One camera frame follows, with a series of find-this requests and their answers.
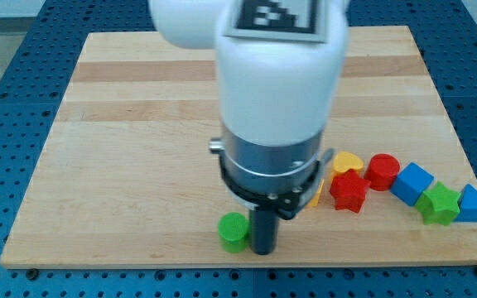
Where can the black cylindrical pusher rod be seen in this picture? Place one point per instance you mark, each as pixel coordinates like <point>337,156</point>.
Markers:
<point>263,232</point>

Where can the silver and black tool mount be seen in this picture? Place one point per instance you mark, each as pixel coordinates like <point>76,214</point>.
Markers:
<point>281,179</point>

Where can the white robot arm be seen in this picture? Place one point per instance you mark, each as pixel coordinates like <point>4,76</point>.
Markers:
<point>278,64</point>

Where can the yellow hexagon block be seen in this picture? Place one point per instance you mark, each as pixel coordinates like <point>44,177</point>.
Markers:
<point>316,198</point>

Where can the red star block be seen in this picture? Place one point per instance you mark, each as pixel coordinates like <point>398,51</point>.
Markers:
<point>349,191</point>

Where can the green star block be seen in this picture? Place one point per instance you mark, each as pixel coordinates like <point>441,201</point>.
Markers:
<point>438,205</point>

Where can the green cylinder block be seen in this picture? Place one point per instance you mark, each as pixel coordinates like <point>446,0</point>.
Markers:
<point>233,229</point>

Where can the yellow heart block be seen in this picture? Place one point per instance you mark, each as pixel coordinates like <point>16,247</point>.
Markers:
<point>345,161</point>

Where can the red cylinder block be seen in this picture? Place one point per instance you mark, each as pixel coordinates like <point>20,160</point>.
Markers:
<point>382,171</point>

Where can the blue cube block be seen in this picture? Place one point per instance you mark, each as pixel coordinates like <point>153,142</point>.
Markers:
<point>410,183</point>

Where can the wooden board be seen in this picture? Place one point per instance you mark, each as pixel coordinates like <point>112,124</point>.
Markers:
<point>125,179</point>

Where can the black and white fiducial marker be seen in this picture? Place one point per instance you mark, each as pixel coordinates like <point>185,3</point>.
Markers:
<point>278,20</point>

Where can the blue triangle block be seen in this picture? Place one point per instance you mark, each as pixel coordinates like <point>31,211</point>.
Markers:
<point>468,205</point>

